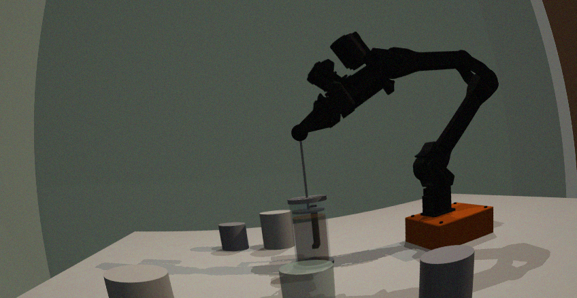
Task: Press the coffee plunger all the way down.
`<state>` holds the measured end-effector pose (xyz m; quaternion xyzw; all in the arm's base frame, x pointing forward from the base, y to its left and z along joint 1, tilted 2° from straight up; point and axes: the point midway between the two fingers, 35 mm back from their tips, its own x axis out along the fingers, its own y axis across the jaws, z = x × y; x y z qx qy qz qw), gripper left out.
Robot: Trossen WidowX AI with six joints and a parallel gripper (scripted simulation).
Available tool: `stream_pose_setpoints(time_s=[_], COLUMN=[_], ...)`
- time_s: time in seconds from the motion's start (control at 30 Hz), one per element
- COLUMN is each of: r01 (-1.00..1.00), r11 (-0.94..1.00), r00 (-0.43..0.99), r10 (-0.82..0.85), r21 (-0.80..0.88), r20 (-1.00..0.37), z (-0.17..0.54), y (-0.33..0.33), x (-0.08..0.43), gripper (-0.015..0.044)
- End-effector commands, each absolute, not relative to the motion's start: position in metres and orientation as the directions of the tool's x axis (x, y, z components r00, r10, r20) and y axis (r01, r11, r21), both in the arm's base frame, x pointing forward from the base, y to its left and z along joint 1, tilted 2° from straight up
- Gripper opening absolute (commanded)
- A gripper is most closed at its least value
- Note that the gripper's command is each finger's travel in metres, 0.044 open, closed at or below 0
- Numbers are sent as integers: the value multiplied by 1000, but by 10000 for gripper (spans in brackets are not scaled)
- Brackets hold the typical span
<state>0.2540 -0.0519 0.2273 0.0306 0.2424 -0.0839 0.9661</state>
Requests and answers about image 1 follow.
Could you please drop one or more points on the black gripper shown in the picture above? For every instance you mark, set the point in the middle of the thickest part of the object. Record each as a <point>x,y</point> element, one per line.
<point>343,99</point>

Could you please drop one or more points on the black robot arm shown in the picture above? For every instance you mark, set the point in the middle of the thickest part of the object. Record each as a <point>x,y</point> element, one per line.
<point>385,64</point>

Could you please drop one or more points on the glass french press with black knob plunger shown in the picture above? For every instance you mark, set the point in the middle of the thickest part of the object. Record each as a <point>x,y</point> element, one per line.
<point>309,220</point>

